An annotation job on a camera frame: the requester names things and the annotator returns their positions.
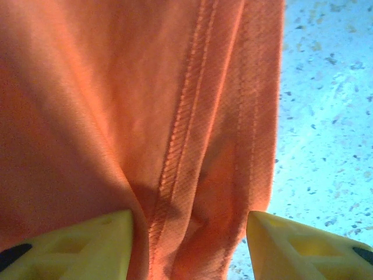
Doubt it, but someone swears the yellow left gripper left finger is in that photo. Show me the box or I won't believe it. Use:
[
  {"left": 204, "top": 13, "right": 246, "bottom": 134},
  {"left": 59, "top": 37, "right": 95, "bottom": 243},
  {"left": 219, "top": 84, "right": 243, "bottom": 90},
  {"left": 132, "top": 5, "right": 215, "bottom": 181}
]
[{"left": 0, "top": 209, "right": 135, "bottom": 280}]

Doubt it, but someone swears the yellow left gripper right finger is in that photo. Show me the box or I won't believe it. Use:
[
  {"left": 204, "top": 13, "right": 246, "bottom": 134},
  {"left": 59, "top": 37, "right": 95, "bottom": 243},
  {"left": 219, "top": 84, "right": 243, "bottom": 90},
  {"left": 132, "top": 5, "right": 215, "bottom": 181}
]
[{"left": 246, "top": 210, "right": 373, "bottom": 280}]

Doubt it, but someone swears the orange t-shirt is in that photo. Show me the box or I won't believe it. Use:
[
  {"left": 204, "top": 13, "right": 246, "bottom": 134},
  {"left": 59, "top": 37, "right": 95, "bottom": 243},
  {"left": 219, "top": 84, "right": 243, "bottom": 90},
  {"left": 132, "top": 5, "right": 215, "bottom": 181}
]
[{"left": 0, "top": 0, "right": 287, "bottom": 280}]

